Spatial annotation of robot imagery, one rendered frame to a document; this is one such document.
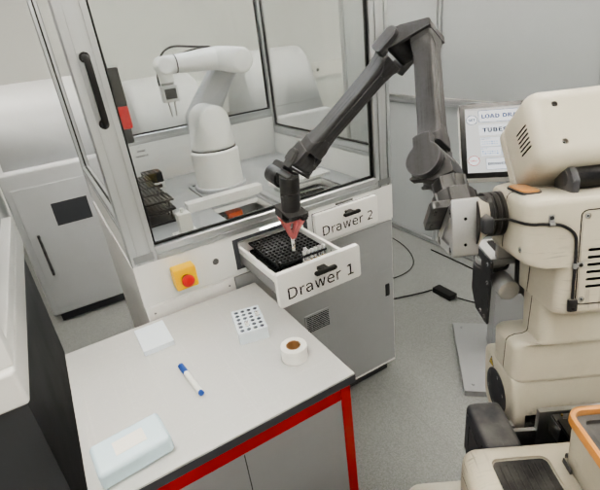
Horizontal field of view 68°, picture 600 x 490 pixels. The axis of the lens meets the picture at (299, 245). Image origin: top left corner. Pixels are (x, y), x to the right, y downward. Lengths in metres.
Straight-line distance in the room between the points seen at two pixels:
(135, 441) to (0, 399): 0.37
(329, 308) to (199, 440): 0.93
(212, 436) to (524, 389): 0.68
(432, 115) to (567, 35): 1.65
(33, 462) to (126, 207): 0.73
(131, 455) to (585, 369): 0.95
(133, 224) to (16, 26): 3.29
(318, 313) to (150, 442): 0.96
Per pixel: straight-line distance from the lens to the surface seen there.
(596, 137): 0.91
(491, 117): 1.94
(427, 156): 0.95
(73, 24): 1.32
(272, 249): 1.47
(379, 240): 1.87
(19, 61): 4.52
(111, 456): 1.07
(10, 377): 1.26
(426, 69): 1.12
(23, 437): 1.45
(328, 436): 1.25
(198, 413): 1.13
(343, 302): 1.88
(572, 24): 2.61
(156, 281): 1.48
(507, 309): 2.24
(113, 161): 1.35
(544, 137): 0.88
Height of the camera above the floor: 1.53
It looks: 25 degrees down
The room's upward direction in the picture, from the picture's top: 7 degrees counter-clockwise
